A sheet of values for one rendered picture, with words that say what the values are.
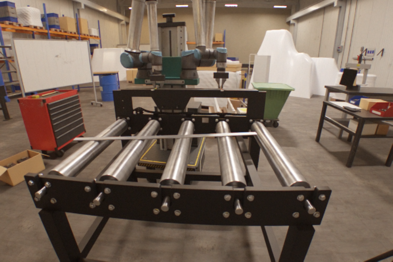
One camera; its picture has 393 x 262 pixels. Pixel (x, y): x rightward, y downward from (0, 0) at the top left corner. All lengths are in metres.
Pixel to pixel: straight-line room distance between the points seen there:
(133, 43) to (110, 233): 1.68
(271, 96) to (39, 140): 4.04
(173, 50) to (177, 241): 1.81
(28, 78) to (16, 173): 3.01
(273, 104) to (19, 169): 4.18
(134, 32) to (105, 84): 5.11
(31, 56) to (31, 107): 2.54
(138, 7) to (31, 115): 2.24
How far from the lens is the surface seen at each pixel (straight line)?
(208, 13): 1.86
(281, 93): 3.91
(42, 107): 3.14
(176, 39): 2.07
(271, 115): 4.08
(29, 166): 3.12
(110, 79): 6.80
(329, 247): 2.03
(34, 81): 5.65
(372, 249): 2.21
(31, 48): 5.66
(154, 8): 1.89
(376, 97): 4.49
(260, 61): 5.05
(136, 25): 1.79
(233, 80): 4.76
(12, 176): 3.06
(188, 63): 1.79
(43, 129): 3.27
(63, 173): 1.12
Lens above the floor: 1.43
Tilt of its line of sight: 18 degrees down
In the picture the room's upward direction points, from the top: straight up
